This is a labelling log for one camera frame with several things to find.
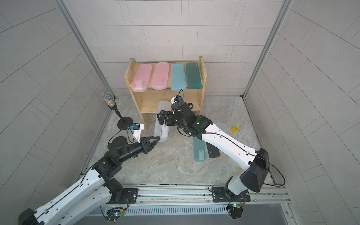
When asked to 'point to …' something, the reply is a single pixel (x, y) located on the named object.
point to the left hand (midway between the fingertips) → (161, 139)
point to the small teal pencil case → (199, 150)
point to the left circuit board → (114, 213)
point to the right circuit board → (236, 210)
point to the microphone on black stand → (125, 123)
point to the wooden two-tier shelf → (147, 102)
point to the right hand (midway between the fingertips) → (163, 117)
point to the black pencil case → (213, 152)
